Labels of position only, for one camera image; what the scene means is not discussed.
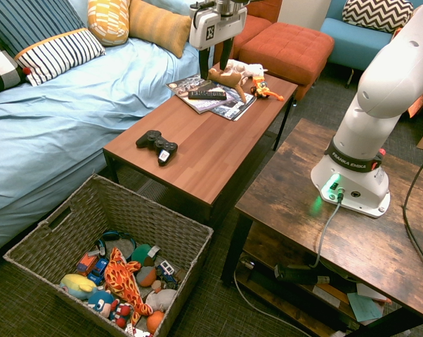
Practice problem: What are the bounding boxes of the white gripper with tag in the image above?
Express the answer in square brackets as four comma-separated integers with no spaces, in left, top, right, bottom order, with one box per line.
[189,1,248,81]

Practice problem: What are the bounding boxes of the black gamepad with sticker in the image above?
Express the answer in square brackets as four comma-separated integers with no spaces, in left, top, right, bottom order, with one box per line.
[135,130,179,167]

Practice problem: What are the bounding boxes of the grey wicker basket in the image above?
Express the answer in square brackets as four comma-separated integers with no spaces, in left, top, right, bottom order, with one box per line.
[3,173,214,337]

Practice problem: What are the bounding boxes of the brown plush toy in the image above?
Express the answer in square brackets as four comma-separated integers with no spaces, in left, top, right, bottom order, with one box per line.
[207,67,249,105]

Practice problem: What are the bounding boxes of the white plush toy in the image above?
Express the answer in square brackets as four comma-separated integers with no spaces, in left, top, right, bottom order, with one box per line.
[221,58,269,87]

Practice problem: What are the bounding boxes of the black remote control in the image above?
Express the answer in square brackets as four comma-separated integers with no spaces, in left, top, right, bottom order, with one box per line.
[187,90,228,101]

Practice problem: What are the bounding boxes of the dark grey magazine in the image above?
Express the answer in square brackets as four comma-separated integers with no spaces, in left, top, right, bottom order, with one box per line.
[165,73,218,98]

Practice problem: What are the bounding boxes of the purple magazine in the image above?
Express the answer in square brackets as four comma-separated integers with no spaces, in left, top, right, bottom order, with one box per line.
[181,87,237,115]

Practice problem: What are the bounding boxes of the small orange toy figure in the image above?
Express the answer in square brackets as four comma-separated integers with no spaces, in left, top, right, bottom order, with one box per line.
[249,74,285,103]

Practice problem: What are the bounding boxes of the orange armchair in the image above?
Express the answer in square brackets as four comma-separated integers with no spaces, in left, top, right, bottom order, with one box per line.
[213,0,283,66]

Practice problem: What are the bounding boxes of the mustard yellow pillow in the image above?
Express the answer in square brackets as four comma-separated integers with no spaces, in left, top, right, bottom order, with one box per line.
[128,0,193,60]

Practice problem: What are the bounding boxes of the orange tufted ottoman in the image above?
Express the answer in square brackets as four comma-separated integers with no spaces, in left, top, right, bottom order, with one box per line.
[238,22,336,102]

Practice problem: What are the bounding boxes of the reddish wooden coffee table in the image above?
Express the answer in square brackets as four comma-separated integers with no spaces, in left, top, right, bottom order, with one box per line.
[103,62,299,226]

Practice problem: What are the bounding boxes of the yellow white patterned pillow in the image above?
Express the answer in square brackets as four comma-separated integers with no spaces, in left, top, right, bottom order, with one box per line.
[87,0,132,48]

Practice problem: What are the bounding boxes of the blue sofa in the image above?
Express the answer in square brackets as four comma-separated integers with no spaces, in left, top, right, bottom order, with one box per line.
[319,0,423,73]

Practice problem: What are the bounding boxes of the bed with light blue sheet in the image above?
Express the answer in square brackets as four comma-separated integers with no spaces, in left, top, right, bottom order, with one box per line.
[0,0,220,263]

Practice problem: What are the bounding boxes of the white navy striped pillow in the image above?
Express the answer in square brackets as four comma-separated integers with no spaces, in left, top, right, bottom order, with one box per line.
[14,27,107,87]

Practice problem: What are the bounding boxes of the black white chevron pillow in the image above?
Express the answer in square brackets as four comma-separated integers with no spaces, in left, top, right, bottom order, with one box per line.
[341,0,415,34]

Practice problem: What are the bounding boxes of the dark blue striped pillow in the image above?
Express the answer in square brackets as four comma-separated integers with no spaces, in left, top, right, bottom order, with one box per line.
[0,0,88,59]

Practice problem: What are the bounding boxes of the blue black headphones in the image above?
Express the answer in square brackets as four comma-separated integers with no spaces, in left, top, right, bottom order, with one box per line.
[94,230,138,258]

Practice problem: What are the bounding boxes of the green orange soft ball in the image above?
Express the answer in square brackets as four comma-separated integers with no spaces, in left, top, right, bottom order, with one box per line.
[131,243,162,268]

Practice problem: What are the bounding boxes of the orange box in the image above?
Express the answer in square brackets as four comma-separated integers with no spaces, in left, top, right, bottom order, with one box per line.
[407,81,423,119]

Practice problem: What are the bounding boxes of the black white checked pillow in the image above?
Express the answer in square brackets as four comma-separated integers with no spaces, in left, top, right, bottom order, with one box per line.
[0,29,29,99]

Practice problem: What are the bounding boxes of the white blue toy car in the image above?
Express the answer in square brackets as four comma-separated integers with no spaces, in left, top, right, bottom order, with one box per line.
[155,259,179,286]

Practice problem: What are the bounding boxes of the rustic brown wooden table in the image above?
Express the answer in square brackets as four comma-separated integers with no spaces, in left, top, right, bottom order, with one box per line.
[221,117,423,337]

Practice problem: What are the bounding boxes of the grey orange soft ball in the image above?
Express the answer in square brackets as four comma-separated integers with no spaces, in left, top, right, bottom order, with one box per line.
[136,265,158,289]

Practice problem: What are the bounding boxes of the black power brick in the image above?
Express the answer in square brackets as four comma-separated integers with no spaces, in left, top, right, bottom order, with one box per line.
[273,263,330,286]

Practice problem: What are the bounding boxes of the orange patterned lizard plush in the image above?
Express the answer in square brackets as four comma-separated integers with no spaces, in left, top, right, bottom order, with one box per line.
[104,246,155,327]

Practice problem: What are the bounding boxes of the red toy truck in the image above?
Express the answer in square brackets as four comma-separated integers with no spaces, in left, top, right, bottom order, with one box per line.
[75,251,100,277]

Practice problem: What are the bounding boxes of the grey plush toy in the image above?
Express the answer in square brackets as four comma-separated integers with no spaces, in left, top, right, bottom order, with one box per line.
[144,288,178,313]

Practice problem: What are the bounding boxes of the yellow plush toy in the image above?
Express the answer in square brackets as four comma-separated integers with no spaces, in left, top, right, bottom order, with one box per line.
[59,273,99,301]

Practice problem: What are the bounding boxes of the red blue superhero plush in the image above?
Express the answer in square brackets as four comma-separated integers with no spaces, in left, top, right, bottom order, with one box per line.
[109,300,133,329]

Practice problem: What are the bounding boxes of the white paper sheet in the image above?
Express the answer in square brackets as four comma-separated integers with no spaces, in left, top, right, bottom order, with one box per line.
[355,282,389,302]

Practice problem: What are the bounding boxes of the teal paper sheet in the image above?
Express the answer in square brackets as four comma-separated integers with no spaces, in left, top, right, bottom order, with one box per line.
[347,291,384,324]

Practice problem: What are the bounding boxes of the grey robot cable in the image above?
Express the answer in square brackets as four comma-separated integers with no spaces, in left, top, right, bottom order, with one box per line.
[308,191,345,270]

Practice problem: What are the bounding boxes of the white cable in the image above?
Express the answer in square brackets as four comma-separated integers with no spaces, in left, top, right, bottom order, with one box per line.
[232,258,313,337]

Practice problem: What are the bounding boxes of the black cable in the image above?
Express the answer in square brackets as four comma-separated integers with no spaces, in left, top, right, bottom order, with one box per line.
[402,150,423,272]

